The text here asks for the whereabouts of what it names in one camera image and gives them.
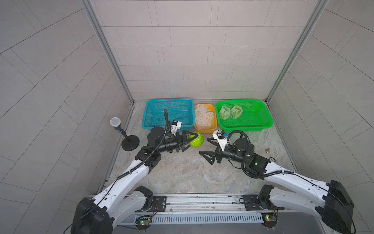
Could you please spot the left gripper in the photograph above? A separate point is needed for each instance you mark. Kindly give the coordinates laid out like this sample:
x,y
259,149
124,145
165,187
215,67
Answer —
x,y
179,144

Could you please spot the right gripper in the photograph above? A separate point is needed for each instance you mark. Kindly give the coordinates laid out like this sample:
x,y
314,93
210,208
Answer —
x,y
212,153

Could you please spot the green custard apple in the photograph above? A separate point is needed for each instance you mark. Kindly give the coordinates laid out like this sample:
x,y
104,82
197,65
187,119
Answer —
x,y
224,113
198,142

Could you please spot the white foam net sleeve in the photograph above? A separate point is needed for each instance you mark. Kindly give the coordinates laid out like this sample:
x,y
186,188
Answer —
x,y
224,112
236,111

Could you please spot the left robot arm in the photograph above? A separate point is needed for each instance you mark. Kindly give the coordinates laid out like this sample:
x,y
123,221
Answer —
x,y
106,210

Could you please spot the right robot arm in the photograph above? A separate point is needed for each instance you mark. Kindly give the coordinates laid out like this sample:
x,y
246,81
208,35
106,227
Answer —
x,y
328,201

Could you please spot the white foam nets pile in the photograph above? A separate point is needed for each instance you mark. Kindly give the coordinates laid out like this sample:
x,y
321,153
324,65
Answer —
x,y
203,117

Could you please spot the yellow plastic tub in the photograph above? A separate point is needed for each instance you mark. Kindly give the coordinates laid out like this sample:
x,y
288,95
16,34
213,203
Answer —
x,y
215,123

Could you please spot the teal plastic basket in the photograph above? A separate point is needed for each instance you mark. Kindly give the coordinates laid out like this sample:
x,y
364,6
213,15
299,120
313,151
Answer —
x,y
181,109

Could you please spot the green plastic basket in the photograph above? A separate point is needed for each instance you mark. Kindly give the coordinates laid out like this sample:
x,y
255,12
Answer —
x,y
247,115

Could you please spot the microphone on black stand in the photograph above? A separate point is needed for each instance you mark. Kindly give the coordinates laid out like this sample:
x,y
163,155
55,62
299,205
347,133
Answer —
x,y
130,142

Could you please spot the right circuit board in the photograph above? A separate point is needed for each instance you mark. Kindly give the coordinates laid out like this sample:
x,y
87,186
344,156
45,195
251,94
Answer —
x,y
269,220

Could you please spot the circuit board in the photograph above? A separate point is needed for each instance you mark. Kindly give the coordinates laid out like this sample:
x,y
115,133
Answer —
x,y
143,222
269,220

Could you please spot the left circuit board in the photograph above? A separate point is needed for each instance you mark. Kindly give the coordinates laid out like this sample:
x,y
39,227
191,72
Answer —
x,y
143,222

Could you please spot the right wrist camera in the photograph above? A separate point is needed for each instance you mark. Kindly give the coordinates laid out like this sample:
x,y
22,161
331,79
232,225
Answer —
x,y
222,138

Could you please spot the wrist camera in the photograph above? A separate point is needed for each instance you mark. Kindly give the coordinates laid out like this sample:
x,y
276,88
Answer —
x,y
222,138
175,126

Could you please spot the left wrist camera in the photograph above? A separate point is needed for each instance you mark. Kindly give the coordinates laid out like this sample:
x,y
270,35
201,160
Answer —
x,y
175,126

